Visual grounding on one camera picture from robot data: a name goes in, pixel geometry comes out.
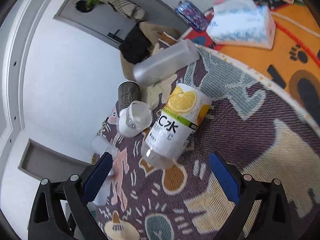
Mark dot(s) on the small clear plastic cup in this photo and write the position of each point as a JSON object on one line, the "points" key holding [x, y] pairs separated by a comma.
{"points": [[100, 145]]}

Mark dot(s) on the lemon label plastic bottle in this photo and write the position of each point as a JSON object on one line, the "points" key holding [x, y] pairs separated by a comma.
{"points": [[171, 133]]}

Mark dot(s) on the patterned woven tablecloth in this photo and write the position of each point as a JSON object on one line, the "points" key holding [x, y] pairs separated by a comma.
{"points": [[251, 123]]}

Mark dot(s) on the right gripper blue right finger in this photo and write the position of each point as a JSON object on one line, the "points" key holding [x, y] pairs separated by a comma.
{"points": [[227, 175]]}

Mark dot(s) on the purple drink can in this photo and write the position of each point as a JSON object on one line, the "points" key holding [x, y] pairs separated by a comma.
{"points": [[192, 15]]}

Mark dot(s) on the orange cartoon dog mat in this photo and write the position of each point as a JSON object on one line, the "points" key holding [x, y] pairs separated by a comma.
{"points": [[292, 63]]}

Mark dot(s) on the white blue tissue pack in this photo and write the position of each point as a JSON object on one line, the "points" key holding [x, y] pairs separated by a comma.
{"points": [[242, 23]]}

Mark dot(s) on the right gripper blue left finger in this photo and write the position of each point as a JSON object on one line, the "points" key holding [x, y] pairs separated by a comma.
{"points": [[94, 176]]}

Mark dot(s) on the plaid scarf on door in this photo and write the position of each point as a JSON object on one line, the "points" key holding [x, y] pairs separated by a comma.
{"points": [[127, 8]]}

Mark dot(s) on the dark grey paper cup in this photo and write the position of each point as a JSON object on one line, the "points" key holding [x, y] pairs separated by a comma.
{"points": [[128, 92]]}

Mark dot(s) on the white cup with clear lid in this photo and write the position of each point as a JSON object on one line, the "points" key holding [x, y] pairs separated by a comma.
{"points": [[134, 119]]}

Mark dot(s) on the grey door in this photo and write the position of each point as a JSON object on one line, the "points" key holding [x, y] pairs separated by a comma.
{"points": [[112, 27]]}

